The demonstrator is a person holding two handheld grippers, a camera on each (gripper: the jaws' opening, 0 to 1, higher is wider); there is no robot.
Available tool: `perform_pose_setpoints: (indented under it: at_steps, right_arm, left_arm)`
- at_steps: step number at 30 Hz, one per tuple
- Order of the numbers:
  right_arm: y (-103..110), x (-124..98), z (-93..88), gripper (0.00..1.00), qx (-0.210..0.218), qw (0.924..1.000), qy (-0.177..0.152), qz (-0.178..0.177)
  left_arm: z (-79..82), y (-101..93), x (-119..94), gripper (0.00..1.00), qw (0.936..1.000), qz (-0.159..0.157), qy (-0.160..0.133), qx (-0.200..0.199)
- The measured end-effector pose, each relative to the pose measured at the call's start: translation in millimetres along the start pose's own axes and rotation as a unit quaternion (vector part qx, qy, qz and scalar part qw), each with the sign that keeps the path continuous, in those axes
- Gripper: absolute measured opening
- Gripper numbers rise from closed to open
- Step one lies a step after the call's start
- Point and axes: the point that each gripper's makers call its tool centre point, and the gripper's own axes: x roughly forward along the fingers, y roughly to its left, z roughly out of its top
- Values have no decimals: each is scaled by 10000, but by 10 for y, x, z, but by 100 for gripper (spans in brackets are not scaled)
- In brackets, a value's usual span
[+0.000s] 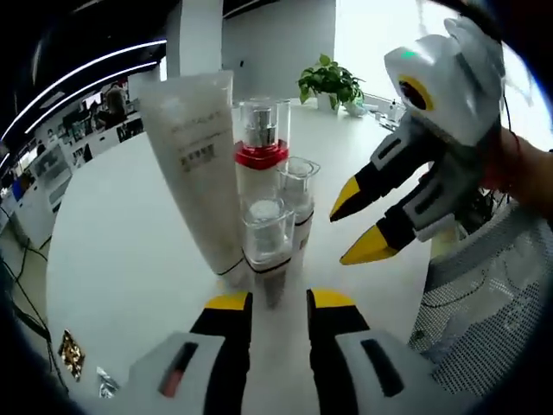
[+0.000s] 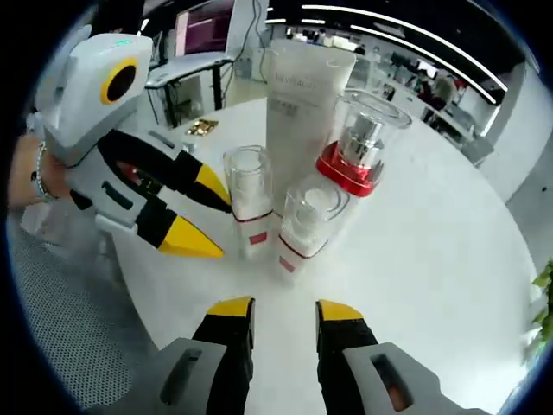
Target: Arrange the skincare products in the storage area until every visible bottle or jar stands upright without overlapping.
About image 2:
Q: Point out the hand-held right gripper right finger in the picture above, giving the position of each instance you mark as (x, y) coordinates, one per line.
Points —
(389, 376)

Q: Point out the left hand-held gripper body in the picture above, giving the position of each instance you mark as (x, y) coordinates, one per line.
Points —
(73, 95)

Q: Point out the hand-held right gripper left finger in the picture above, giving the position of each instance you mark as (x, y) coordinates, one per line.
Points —
(181, 372)

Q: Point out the white skincare tube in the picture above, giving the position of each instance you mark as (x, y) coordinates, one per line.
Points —
(298, 129)

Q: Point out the red collar skincare bottle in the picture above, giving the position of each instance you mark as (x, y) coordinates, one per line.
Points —
(350, 173)

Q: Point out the person's left hand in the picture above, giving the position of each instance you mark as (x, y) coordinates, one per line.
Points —
(60, 220)

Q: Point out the gold foil packet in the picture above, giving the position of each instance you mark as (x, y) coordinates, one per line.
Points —
(202, 126)

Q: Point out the white desk black legs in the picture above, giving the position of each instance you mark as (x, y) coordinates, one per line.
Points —
(190, 65)

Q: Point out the grey mesh office chair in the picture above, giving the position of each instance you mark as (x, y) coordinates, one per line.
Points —
(65, 324)

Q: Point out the computer monitor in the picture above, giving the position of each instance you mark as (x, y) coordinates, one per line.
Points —
(203, 30)

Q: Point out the potted green plant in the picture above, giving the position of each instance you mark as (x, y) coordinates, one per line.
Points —
(545, 298)

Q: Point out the ceiling light strip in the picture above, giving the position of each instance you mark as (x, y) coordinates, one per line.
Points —
(432, 49)
(410, 26)

